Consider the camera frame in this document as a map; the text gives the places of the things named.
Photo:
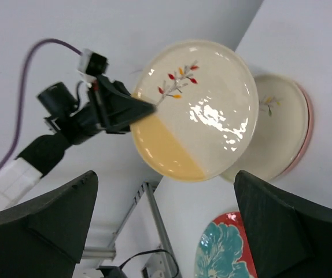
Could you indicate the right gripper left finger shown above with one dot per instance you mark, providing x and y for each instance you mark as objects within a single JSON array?
[{"x": 45, "y": 236}]

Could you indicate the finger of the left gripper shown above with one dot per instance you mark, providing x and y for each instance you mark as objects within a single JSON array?
[{"x": 137, "y": 109}]

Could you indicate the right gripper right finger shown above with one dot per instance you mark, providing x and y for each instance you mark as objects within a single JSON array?
[{"x": 288, "y": 236}]

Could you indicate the red blue floral plate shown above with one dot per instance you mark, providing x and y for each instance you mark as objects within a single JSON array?
[{"x": 223, "y": 249}]

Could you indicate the tan plate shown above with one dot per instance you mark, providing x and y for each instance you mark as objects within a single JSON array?
[{"x": 207, "y": 107}]

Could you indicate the pink cream branch plate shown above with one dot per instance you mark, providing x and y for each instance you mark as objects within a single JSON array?
[{"x": 307, "y": 137}]

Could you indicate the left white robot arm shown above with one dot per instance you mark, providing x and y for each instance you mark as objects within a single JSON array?
[{"x": 70, "y": 124}]

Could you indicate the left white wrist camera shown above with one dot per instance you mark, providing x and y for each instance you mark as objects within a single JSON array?
[{"x": 91, "y": 64}]

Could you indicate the aluminium mounting rail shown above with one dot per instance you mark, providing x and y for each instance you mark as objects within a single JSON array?
[{"x": 139, "y": 248}]

